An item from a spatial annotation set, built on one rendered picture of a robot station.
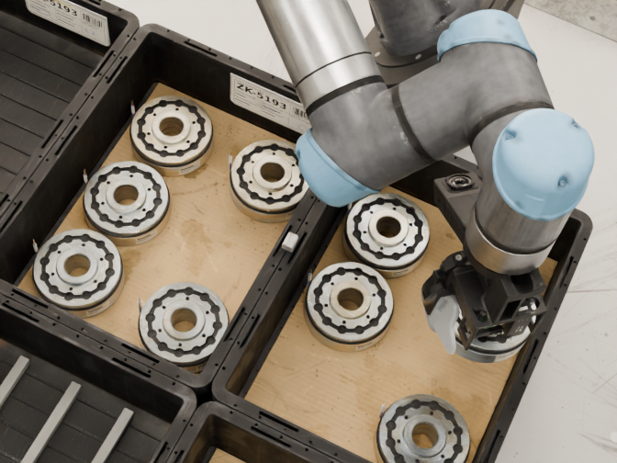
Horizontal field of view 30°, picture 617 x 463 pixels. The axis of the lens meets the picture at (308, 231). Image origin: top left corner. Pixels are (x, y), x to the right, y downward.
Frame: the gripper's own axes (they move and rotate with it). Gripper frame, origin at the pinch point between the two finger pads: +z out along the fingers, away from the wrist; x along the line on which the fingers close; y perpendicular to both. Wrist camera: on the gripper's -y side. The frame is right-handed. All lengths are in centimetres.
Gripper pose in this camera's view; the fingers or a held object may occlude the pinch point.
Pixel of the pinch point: (457, 312)
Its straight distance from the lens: 120.7
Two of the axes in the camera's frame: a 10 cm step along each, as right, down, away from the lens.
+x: 9.6, -2.2, 1.9
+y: 2.8, 8.5, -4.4
